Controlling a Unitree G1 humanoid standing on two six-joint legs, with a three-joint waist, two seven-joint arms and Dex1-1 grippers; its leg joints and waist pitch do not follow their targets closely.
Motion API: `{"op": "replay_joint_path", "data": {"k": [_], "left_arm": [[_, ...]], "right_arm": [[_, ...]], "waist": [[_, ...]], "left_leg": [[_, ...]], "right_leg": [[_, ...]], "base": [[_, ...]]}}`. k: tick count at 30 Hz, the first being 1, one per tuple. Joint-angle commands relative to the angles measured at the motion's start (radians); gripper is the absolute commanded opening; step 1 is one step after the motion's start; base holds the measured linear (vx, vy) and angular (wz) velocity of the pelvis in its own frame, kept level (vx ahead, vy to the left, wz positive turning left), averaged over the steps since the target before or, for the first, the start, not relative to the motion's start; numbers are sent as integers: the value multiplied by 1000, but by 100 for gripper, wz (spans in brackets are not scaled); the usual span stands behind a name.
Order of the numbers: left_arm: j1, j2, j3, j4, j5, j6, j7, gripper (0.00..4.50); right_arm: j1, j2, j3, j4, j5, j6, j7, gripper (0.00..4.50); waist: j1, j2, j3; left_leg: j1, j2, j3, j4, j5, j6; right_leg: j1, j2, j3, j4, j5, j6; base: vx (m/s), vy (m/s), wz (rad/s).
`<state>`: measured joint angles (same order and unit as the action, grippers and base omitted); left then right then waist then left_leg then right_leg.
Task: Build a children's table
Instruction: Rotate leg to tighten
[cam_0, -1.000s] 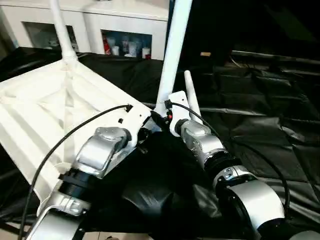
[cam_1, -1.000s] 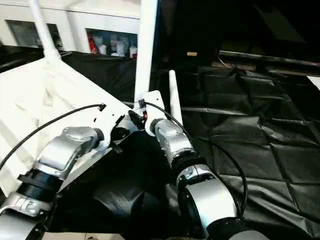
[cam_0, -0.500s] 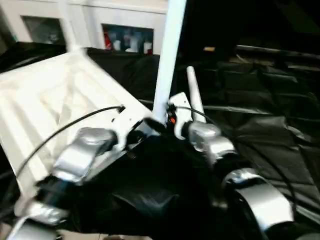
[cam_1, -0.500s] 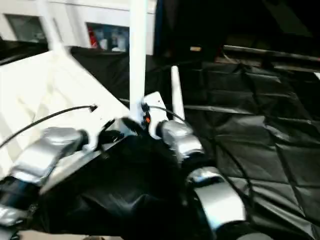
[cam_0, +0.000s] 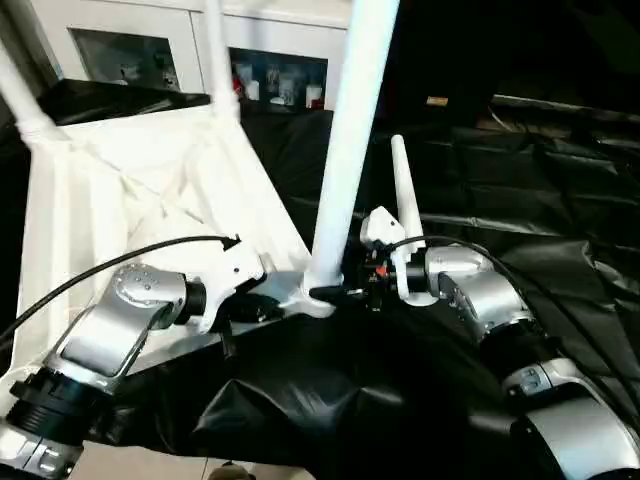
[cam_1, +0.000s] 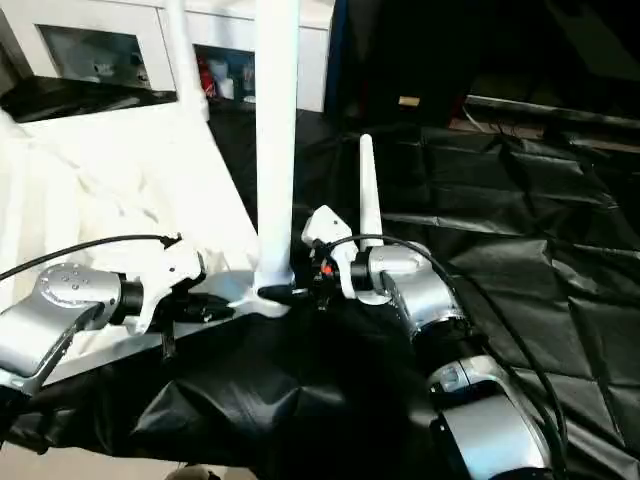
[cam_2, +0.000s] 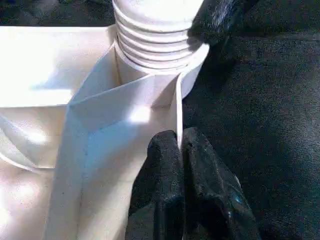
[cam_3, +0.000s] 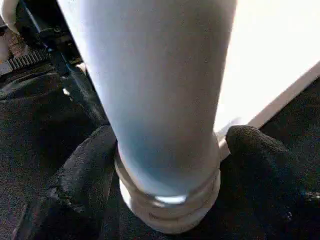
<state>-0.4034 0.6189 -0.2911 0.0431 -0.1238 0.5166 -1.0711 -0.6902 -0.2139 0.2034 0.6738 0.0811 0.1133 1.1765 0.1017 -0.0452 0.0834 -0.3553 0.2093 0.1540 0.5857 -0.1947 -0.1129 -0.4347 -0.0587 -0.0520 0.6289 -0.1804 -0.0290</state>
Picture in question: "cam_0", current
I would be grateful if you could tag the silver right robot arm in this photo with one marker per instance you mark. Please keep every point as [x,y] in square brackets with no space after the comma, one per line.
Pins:
[480,290]

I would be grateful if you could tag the black plastic mat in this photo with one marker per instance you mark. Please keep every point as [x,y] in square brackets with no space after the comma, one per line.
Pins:
[400,400]

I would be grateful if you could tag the white plastic table leg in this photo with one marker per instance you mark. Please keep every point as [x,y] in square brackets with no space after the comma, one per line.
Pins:
[350,130]
[220,60]
[403,190]
[20,95]

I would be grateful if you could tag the white plastic table top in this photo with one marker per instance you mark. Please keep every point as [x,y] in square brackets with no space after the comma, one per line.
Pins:
[130,190]

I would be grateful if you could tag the black cabinet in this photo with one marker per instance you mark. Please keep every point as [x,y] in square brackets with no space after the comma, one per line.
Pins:
[500,50]

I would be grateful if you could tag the white cabinet with glass doors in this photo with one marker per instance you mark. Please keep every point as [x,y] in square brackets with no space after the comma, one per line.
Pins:
[290,32]

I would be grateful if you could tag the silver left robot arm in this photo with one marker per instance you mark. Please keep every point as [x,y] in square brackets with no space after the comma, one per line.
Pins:
[100,340]

